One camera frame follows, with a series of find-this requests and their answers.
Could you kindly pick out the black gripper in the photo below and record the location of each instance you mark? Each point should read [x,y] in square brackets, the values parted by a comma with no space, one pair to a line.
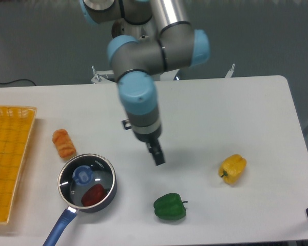
[150,135]

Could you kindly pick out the glass pot lid blue knob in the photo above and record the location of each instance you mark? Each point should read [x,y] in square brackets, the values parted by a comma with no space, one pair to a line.
[83,175]

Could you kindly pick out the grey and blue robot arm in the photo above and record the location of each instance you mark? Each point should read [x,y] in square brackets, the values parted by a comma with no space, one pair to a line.
[175,44]

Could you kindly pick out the green bell pepper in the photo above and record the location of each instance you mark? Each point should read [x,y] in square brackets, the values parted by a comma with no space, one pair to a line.
[170,207]

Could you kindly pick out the red bell pepper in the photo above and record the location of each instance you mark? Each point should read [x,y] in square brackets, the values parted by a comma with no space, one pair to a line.
[94,195]

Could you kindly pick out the yellow bell pepper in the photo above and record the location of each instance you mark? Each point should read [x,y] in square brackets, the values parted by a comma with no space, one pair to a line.
[232,168]

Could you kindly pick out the orange bread roll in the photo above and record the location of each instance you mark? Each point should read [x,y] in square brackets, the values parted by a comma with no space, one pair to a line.
[63,144]

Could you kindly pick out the yellow woven basket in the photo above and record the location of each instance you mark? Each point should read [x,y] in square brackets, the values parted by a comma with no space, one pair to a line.
[16,123]

